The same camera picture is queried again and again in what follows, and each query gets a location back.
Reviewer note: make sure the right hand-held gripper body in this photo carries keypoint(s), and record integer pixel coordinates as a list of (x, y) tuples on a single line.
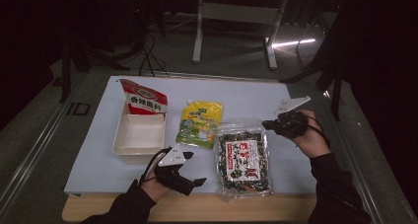
[(292, 123)]

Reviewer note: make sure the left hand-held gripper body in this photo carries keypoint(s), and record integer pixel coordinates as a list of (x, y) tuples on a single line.
[(174, 176)]

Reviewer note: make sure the clear bag of dried seaweed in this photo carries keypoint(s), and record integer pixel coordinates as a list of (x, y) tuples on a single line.
[(243, 161)]

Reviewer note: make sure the white divided plastic container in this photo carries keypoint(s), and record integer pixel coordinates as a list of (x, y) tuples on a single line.
[(141, 135)]

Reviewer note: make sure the red seasoning packet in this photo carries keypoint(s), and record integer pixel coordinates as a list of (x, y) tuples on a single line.
[(144, 100)]

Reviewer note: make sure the person's left hand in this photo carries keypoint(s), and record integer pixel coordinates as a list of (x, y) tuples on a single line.
[(157, 188)]

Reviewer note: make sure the person's right hand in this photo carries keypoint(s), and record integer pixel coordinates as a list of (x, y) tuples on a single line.
[(313, 141)]

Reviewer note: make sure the wooden table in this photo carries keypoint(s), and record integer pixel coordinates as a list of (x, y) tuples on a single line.
[(203, 207)]

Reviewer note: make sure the yellow spouted pouch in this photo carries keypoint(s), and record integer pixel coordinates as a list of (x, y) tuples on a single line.
[(200, 125)]

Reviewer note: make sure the black metal stand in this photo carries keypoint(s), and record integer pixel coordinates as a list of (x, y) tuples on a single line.
[(335, 92), (65, 72)]

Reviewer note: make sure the white table mat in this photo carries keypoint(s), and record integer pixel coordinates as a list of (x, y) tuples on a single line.
[(95, 158)]

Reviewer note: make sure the thin metal chair leg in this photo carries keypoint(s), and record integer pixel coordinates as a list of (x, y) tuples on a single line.
[(304, 43)]

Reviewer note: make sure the metal floor rail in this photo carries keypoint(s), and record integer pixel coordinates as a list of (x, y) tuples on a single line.
[(361, 174), (36, 148)]

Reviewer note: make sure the white metal table frame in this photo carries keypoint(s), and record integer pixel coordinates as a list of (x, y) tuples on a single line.
[(240, 13)]

